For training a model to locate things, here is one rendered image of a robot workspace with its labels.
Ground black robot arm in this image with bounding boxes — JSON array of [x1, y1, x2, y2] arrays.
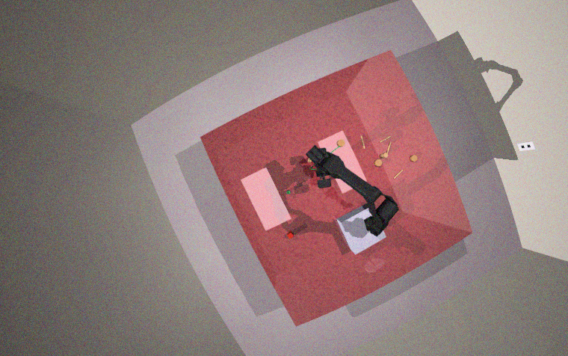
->
[[306, 145, 399, 237]]

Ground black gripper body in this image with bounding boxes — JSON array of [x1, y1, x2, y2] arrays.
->
[[317, 148, 331, 188]]

